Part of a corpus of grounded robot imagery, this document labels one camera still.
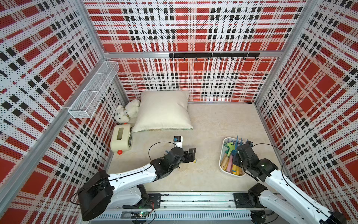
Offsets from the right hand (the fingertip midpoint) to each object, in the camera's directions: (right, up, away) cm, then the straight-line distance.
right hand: (237, 157), depth 81 cm
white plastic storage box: (-3, +8, +9) cm, 12 cm away
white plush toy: (-73, +28, +23) cm, 82 cm away
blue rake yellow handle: (-2, -6, -4) cm, 7 cm away
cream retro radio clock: (-72, +10, +7) cm, 73 cm away
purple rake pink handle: (-4, -5, 0) cm, 7 cm away
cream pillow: (-49, +29, +26) cm, 63 cm away
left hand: (-27, +5, 0) cm, 28 cm away
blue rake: (-26, +1, -9) cm, 27 cm away
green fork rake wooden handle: (-5, +1, +6) cm, 8 cm away
